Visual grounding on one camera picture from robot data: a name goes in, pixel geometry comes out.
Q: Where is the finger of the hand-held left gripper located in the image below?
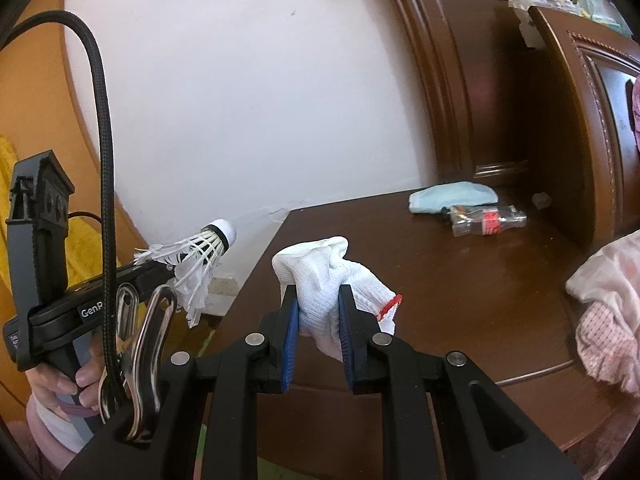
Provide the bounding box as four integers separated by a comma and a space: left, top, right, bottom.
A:
132, 260, 176, 292

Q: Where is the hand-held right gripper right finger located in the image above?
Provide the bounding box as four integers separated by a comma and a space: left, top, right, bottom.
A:
337, 284, 583, 480

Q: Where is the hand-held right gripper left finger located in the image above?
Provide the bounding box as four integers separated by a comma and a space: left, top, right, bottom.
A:
60, 284, 301, 480

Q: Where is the white knitted glove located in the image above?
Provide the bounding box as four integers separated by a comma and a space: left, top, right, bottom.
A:
271, 236, 403, 361

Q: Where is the teal wet wipes pack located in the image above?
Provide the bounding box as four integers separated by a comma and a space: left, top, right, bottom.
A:
565, 0, 633, 36

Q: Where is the person's left hand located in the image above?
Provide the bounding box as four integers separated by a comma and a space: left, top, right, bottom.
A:
27, 340, 108, 411

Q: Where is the yellow fleece coat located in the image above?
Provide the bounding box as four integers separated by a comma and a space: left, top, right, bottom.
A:
0, 135, 121, 311

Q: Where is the metal spring clip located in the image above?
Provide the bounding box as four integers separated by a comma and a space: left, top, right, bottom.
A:
99, 282, 178, 443

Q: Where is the dark wooden nightstand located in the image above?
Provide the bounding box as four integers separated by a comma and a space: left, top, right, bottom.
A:
202, 185, 616, 480

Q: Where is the light blue cloth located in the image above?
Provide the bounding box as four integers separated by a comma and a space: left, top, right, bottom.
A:
409, 181, 498, 213

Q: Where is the crushed clear plastic bottle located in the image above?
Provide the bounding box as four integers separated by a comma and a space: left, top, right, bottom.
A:
442, 205, 528, 238

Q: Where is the pink plaid bedsheet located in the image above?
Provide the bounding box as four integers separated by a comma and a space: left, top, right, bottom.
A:
575, 300, 640, 396

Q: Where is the pink checked quilt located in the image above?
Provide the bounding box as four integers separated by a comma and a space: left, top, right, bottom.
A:
565, 227, 640, 321

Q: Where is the tall carved wooden headboard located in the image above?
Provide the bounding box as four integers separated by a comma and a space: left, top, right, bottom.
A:
377, 0, 640, 181

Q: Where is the low wooden headboard panel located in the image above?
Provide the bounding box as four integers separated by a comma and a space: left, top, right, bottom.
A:
529, 5, 640, 251

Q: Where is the white crumpled plastic bag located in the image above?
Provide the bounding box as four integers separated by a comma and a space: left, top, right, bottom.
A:
509, 0, 581, 51

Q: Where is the white wall socket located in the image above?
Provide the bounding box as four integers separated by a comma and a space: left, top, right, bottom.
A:
209, 276, 240, 317

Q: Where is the black braided cable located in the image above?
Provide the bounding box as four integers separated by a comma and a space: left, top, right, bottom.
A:
0, 10, 126, 401

